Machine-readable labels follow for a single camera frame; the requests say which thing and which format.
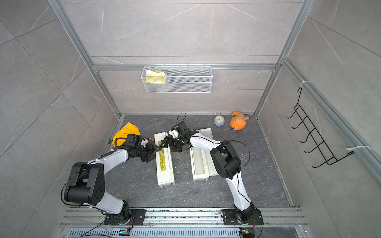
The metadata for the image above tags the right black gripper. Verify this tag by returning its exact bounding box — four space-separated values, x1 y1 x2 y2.
160 137 185 152

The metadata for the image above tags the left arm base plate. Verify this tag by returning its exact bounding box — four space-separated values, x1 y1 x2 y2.
104 209 147 226

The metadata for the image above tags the orange plush toy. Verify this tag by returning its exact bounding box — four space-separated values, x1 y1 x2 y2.
229 111 250 131

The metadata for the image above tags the yellow cap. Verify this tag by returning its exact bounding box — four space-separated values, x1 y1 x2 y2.
112 123 140 147

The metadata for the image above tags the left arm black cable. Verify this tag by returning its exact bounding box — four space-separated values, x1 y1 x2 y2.
60 136 132 238

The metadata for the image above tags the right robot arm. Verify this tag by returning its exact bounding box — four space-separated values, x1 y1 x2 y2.
159 122 256 224

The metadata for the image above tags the white wrap dispenser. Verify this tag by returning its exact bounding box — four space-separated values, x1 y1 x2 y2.
156 146 175 188
190 128 221 182

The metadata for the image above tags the yellow wipes packet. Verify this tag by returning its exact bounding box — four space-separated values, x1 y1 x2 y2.
145 69 168 84

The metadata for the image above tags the small grey alarm clock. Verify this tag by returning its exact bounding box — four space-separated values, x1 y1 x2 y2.
213 114 225 127

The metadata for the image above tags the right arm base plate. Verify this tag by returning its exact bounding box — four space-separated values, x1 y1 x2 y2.
221 208 264 225

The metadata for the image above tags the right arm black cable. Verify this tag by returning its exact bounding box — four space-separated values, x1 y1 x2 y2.
176 112 263 237

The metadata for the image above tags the black wire hook rack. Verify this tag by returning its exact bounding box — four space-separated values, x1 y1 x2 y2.
286 87 354 169

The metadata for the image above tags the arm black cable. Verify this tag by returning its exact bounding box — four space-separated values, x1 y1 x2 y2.
60 136 132 238
176 112 263 237

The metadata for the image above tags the white wire mesh basket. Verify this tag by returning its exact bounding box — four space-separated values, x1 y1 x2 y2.
141 66 213 94

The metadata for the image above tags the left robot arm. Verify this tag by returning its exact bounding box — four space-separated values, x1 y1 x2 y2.
61 134 160 222

